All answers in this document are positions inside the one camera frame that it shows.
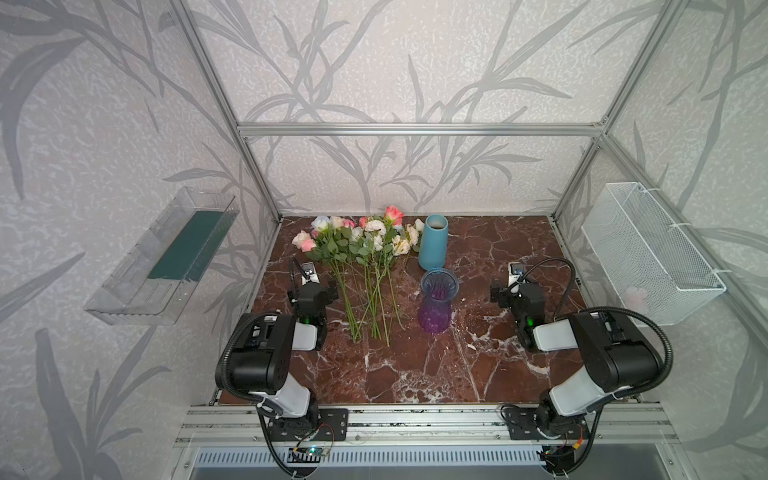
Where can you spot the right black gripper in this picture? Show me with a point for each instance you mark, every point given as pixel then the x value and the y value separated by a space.
pixel 519 294

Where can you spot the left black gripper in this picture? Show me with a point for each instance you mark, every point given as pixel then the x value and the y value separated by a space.
pixel 310 293

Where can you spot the blue white rose stem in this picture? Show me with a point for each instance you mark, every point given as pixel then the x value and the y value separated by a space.
pixel 333 238

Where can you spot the pale pink peony flower stem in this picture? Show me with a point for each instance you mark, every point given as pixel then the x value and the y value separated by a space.
pixel 403 239

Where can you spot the dark pink rose stem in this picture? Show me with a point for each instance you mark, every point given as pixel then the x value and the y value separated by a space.
pixel 395 215

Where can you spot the pink rose flower stem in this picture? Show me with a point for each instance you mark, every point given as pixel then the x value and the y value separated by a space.
pixel 349 240

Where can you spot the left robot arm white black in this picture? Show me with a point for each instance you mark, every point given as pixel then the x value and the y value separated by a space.
pixel 255 363

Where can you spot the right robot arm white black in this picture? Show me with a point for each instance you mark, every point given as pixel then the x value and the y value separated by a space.
pixel 623 354

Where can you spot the purple blue glass vase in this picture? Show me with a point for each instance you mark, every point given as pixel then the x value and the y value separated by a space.
pixel 439 287

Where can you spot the teal ceramic cylinder vase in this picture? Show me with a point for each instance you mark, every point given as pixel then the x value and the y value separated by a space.
pixel 433 244

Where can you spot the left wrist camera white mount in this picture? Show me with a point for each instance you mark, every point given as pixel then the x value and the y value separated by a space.
pixel 308 273

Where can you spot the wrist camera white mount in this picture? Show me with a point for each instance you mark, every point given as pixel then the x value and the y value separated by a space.
pixel 308 273
pixel 515 271

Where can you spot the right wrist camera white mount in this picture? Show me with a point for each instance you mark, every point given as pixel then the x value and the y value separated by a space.
pixel 515 271

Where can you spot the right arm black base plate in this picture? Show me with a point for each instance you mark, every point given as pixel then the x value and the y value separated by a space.
pixel 542 423

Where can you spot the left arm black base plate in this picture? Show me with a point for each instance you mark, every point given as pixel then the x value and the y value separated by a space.
pixel 323 424

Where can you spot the white wire mesh basket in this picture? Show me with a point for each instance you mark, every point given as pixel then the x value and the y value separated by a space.
pixel 652 265

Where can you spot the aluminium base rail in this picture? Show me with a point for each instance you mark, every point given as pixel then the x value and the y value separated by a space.
pixel 424 424

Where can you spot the clear plastic wall shelf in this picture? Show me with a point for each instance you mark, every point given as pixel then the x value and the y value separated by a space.
pixel 154 282

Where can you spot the horizontal aluminium frame bar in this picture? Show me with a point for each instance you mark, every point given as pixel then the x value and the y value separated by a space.
pixel 248 130

